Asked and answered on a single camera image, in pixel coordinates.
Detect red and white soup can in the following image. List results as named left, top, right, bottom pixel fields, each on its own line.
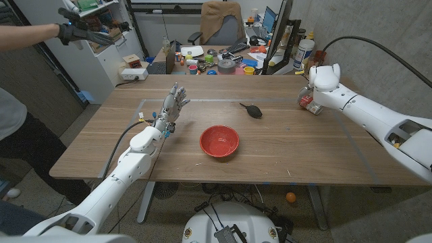
left=298, top=94, right=324, bottom=116

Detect white power strip box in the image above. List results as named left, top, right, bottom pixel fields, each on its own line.
left=120, top=67, right=150, bottom=81

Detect brown jacket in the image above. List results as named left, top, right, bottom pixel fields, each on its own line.
left=199, top=0, right=246, bottom=46

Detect clear bottle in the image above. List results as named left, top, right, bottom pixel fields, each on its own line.
left=161, top=35, right=171, bottom=57

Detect black keyboard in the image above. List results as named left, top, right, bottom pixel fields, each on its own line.
left=218, top=42, right=250, bottom=55

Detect white dish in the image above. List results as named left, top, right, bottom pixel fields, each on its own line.
left=180, top=45, right=205, bottom=58

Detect grey table leg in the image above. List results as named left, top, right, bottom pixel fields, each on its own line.
left=306, top=185, right=329, bottom=232
left=136, top=181, right=157, bottom=225

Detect white container with blue label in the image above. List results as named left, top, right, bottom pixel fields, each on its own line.
left=292, top=38, right=316, bottom=70

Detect person forearm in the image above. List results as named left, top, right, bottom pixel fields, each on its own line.
left=0, top=23, right=61, bottom=52

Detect black laptop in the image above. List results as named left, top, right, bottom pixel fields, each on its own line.
left=146, top=40, right=178, bottom=76

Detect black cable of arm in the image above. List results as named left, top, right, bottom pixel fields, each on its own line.
left=101, top=119, right=155, bottom=180
left=320, top=35, right=432, bottom=89

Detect grey tape roll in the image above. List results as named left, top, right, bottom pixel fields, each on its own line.
left=217, top=59, right=237, bottom=76

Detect red bowl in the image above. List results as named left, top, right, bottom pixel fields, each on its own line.
left=198, top=124, right=240, bottom=159

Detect round black fan grille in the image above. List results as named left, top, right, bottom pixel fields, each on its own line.
left=153, top=182, right=180, bottom=200

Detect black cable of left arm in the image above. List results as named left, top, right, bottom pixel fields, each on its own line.
left=101, top=119, right=155, bottom=180

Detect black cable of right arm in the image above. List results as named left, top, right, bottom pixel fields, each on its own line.
left=320, top=35, right=432, bottom=89

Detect black gloved person hand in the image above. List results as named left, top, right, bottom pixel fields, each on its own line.
left=57, top=7, right=116, bottom=47

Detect black headphones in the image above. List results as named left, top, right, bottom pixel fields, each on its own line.
left=248, top=34, right=269, bottom=47

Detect black desk rack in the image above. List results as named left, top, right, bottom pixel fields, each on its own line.
left=283, top=18, right=302, bottom=57

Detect grey office chair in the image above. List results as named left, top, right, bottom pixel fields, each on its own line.
left=187, top=13, right=248, bottom=47

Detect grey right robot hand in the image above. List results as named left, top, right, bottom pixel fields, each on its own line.
left=296, top=85, right=315, bottom=103

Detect white shelf cabinet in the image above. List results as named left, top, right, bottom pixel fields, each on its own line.
left=13, top=0, right=144, bottom=105

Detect small wooden house box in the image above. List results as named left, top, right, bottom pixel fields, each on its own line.
left=121, top=53, right=142, bottom=70

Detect dark red cup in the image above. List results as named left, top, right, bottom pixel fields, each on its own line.
left=313, top=50, right=327, bottom=66

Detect person in grey shirt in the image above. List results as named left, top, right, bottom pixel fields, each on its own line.
left=0, top=87, right=90, bottom=205

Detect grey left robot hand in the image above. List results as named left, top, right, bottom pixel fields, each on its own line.
left=153, top=82, right=191, bottom=133

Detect white robot torso base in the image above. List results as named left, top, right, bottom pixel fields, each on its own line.
left=182, top=201, right=281, bottom=243

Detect grey finned device on torso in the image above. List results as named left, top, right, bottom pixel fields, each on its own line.
left=213, top=225, right=248, bottom=243

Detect cardboard box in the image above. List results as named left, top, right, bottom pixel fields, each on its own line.
left=88, top=27, right=124, bottom=55

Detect whiteboard with black frame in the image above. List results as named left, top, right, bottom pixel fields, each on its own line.
left=125, top=0, right=204, bottom=15

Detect black computer monitor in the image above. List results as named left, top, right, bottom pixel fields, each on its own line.
left=261, top=0, right=294, bottom=76

